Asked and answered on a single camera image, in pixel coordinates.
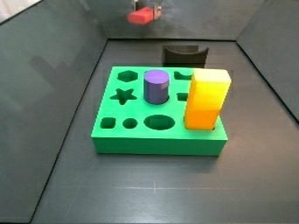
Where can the black curved regrasp stand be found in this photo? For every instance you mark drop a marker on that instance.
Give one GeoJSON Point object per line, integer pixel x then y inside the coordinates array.
{"type": "Point", "coordinates": [185, 56]}

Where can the red square-circle object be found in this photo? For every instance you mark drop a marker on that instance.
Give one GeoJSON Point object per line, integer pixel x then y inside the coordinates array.
{"type": "Point", "coordinates": [142, 16]}

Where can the green shape-sorter fixture block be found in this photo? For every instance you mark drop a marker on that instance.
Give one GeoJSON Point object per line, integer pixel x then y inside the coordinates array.
{"type": "Point", "coordinates": [135, 127]}

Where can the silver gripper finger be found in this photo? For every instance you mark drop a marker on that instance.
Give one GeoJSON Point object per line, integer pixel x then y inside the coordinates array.
{"type": "Point", "coordinates": [158, 11]}
{"type": "Point", "coordinates": [135, 5]}

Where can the purple cylinder peg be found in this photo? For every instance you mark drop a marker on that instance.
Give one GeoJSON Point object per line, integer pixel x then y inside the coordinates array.
{"type": "Point", "coordinates": [157, 83]}

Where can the yellow orange rectangular block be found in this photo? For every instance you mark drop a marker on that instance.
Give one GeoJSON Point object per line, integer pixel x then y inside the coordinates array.
{"type": "Point", "coordinates": [209, 89]}

